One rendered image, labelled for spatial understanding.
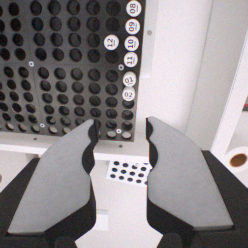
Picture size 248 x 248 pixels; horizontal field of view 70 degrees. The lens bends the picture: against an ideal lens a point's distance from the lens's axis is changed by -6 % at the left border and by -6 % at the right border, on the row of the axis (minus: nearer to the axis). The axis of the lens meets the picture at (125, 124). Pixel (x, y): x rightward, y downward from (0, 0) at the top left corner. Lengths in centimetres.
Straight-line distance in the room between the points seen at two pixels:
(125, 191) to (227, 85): 39
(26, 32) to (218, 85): 20
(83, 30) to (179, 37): 12
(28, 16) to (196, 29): 18
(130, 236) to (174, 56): 59
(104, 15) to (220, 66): 12
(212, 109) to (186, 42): 9
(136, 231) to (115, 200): 17
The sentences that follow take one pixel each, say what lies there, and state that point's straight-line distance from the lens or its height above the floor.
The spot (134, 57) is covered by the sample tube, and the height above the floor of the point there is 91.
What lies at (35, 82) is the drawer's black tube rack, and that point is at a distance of 22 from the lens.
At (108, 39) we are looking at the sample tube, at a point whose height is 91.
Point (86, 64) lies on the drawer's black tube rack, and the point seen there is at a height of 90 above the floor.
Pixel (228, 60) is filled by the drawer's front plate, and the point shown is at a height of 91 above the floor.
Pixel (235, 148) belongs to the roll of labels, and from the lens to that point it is 40.
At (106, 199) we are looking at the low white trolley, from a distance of 54.
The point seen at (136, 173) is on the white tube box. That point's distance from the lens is 41.
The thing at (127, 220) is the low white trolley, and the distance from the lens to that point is 62.
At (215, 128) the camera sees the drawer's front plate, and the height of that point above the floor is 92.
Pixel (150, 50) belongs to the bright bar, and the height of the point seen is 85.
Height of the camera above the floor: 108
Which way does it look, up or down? 59 degrees down
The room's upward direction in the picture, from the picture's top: 173 degrees counter-clockwise
